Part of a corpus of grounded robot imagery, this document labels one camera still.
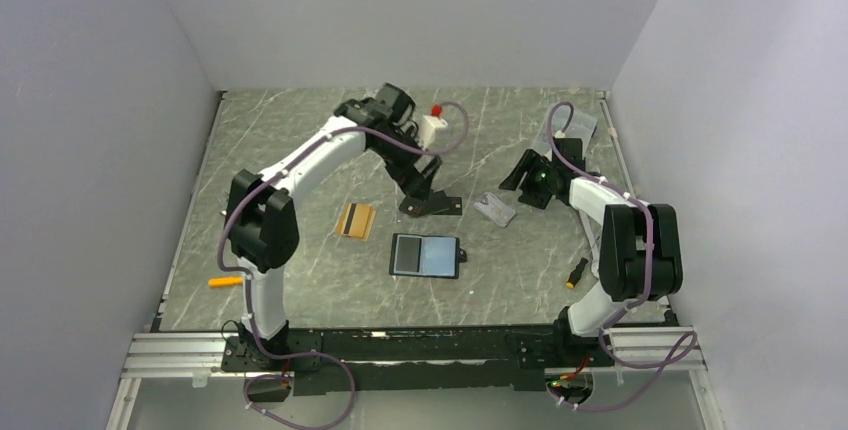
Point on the clear plastic screw box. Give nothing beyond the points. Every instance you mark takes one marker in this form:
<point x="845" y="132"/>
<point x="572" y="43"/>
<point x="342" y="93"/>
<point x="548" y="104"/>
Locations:
<point x="565" y="124"/>

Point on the aluminium frame rail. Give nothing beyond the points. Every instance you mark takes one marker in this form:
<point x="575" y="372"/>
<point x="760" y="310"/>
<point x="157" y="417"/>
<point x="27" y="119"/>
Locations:
<point x="172" y="354"/>

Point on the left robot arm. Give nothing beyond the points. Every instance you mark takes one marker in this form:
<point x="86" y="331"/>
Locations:
<point x="261" y="222"/>

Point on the single black card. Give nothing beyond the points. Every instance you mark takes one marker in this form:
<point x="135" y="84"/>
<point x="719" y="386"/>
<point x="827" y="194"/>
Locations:
<point x="406" y="255"/>

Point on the gold card stack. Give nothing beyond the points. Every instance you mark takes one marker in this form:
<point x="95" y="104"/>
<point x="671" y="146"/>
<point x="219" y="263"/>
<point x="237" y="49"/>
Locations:
<point x="356" y="221"/>

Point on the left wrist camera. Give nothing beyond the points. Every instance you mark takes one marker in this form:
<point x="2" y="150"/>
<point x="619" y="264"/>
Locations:
<point x="429" y="125"/>

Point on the black card stack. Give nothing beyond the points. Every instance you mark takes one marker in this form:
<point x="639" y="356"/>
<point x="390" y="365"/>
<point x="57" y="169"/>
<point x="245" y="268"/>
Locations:
<point x="450" y="206"/>

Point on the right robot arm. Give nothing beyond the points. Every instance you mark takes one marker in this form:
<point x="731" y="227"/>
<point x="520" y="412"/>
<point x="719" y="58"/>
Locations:
<point x="639" y="250"/>

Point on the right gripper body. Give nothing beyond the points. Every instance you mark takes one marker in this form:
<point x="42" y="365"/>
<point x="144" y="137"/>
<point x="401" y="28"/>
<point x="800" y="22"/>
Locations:
<point x="537" y="188"/>

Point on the silver card stack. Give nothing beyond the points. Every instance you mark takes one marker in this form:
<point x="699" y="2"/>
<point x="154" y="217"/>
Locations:
<point x="494" y="209"/>

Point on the black yellow screwdriver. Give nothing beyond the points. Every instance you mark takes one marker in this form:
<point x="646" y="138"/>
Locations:
<point x="577" y="273"/>

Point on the black leather card holder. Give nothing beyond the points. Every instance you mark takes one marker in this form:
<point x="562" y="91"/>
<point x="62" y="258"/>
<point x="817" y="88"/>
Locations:
<point x="441" y="257"/>

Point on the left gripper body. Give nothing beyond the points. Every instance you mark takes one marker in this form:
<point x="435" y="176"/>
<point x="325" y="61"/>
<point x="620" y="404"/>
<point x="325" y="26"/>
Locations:
<point x="401" y="164"/>

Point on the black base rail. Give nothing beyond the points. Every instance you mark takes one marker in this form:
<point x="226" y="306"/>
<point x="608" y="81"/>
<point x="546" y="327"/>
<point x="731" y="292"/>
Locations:
<point x="335" y="375"/>

